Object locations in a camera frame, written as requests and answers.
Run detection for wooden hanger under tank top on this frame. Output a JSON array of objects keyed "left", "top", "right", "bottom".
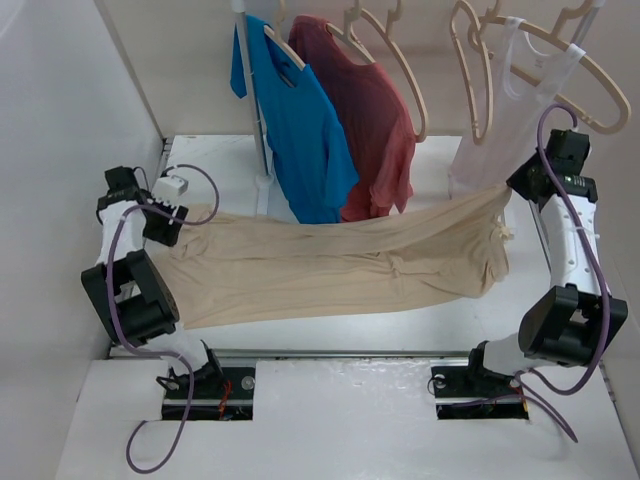
[{"left": 472, "top": 0, "right": 632, "bottom": 136}]

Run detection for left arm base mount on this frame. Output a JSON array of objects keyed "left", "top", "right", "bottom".
[{"left": 156, "top": 366, "right": 256, "bottom": 421}]

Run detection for white clothes rack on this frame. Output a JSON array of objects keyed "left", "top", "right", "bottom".
[{"left": 230, "top": 1, "right": 606, "bottom": 215}]

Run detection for beige trousers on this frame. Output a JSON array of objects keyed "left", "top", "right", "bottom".
[{"left": 153, "top": 186, "right": 511, "bottom": 329}]

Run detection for blue t-shirt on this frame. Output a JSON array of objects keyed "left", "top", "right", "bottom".
[{"left": 247, "top": 15, "right": 359, "bottom": 224}]

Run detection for white tank top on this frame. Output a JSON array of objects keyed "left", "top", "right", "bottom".
[{"left": 449, "top": 17, "right": 585, "bottom": 198}]

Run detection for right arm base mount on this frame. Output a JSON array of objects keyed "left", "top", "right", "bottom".
[{"left": 427, "top": 365, "right": 529, "bottom": 421}]

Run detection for empty wooden hanger left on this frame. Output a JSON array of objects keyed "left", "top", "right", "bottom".
[{"left": 343, "top": 0, "right": 429, "bottom": 143}]

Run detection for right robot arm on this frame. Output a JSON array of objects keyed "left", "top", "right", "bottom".
[{"left": 462, "top": 129, "right": 628, "bottom": 394}]

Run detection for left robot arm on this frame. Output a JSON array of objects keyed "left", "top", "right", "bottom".
[{"left": 81, "top": 167, "right": 230, "bottom": 397}]

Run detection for empty wooden hanger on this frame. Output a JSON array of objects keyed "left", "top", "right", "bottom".
[
  {"left": 449, "top": 1, "right": 494, "bottom": 146},
  {"left": 343, "top": 0, "right": 429, "bottom": 143}
]

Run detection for wooden hanger under red shirt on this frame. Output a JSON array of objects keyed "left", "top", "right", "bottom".
[{"left": 325, "top": 21, "right": 375, "bottom": 65}]

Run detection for wooden hanger under blue shirt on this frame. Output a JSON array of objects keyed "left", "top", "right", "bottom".
[{"left": 263, "top": 0, "right": 306, "bottom": 87}]

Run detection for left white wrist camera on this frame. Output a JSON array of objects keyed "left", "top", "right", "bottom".
[{"left": 151, "top": 175, "right": 189, "bottom": 205}]

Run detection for red t-shirt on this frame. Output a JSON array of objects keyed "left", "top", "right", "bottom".
[{"left": 288, "top": 15, "right": 417, "bottom": 222}]

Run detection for empty wooden hanger right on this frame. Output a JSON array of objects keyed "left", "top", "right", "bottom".
[{"left": 449, "top": 1, "right": 494, "bottom": 146}]

